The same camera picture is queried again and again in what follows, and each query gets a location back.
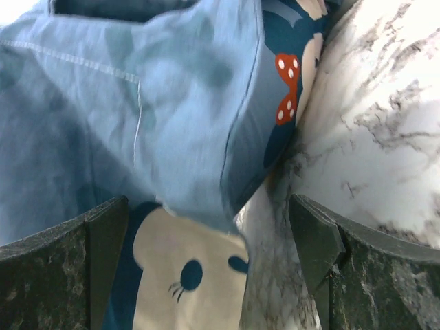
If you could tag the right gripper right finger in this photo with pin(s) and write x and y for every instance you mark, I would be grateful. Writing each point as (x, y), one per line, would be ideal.
(361, 278)

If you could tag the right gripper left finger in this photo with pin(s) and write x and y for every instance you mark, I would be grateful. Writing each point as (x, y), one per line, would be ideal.
(61, 278)

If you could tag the blue lettered pillowcase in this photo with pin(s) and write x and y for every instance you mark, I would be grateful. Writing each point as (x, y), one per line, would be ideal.
(183, 107)

